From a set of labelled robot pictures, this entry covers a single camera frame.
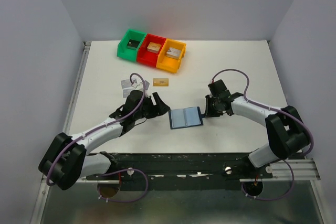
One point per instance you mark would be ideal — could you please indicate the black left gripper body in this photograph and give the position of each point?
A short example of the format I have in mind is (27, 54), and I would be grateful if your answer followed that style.
(148, 110)

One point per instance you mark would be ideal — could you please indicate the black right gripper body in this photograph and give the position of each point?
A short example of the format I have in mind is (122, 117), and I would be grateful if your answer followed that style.
(217, 107)

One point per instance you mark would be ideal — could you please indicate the blue leather card holder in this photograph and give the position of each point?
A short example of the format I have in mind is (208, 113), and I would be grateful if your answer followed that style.
(185, 118)

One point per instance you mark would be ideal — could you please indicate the gold credit card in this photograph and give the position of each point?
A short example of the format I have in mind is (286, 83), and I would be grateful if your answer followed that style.
(160, 82)

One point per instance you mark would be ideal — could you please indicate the silver credit card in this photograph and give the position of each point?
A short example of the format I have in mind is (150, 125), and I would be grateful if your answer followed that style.
(126, 84)
(126, 92)

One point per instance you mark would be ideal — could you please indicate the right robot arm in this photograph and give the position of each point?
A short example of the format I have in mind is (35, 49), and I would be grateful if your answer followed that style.
(285, 129)

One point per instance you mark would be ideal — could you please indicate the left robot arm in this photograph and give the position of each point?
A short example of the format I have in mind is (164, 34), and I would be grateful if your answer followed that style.
(67, 158)

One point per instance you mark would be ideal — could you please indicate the yellow plastic bin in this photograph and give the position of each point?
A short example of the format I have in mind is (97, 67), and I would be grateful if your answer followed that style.
(169, 64)

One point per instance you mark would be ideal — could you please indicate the red plastic bin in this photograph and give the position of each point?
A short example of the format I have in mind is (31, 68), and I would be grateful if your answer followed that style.
(149, 58)

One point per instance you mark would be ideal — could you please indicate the grey block in yellow bin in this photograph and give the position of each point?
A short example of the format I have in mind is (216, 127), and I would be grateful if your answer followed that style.
(173, 53)

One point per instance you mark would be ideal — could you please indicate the wooden block in red bin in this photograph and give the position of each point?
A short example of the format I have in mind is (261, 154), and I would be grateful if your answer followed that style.
(153, 47)

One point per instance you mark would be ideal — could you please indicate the green plastic bin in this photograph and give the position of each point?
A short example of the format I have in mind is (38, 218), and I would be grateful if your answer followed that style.
(126, 53)

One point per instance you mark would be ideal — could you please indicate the black block in green bin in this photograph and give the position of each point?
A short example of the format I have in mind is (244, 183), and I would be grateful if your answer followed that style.
(133, 44)

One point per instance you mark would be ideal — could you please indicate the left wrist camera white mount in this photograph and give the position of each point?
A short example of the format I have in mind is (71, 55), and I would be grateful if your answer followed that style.
(140, 85)

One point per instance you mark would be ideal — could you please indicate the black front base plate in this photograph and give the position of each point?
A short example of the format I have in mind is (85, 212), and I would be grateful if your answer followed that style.
(180, 171)

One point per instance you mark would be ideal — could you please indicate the aluminium table edge rail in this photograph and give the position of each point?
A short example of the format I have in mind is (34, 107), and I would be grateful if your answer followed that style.
(76, 87)

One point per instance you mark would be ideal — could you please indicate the aluminium front extrusion rail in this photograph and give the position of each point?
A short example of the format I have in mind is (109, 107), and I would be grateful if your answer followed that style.
(303, 170)

